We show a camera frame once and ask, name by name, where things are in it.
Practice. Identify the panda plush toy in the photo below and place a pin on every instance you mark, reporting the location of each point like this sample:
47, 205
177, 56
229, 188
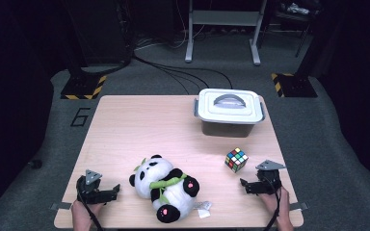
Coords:
170, 192

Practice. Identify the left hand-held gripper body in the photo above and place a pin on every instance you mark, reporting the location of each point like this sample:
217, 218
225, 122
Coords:
88, 192

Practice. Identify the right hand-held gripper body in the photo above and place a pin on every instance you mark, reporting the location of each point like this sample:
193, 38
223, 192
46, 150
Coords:
269, 179

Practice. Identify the person's left hand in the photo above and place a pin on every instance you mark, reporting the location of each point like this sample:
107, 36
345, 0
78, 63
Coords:
81, 213

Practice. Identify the dark cabinet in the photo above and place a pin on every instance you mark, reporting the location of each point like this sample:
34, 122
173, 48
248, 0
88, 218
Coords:
109, 32

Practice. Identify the translucent grey storage box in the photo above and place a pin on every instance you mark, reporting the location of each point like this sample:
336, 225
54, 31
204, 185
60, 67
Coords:
228, 130

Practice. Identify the colourful puzzle cube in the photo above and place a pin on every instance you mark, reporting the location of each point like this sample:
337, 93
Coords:
236, 159

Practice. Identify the person's right hand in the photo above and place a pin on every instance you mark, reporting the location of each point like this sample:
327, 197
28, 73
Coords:
282, 205

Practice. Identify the dark chair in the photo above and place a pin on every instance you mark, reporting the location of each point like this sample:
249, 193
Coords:
289, 17

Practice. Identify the white crumpled cloth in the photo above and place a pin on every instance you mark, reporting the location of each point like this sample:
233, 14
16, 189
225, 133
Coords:
297, 8

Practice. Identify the white metal stand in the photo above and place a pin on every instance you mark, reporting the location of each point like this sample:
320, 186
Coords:
224, 17

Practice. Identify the black yellow striped stand base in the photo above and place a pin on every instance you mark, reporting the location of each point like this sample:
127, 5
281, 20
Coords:
83, 86
297, 86

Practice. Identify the grey tape piece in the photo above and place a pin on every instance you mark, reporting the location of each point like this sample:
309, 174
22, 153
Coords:
61, 206
299, 206

